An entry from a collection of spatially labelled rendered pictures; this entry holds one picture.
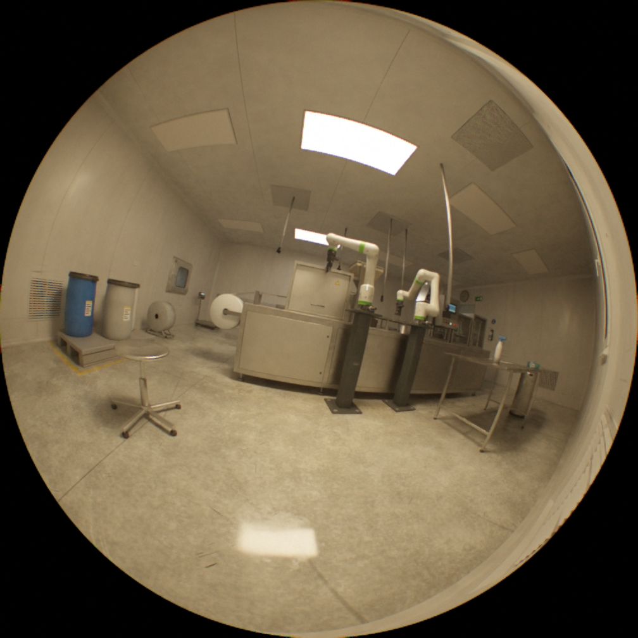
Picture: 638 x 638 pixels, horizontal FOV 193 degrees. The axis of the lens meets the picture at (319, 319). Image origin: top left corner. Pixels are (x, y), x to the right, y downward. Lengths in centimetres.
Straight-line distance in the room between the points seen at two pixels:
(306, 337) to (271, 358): 40
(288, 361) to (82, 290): 232
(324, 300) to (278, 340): 64
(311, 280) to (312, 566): 215
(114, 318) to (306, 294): 215
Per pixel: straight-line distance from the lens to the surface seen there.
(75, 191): 300
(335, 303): 205
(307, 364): 188
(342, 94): 207
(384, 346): 208
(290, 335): 182
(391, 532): 98
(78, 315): 241
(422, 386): 256
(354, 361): 169
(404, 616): 88
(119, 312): 235
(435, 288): 226
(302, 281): 203
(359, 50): 193
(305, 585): 81
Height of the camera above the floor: 79
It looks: level
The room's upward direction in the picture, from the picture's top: 11 degrees clockwise
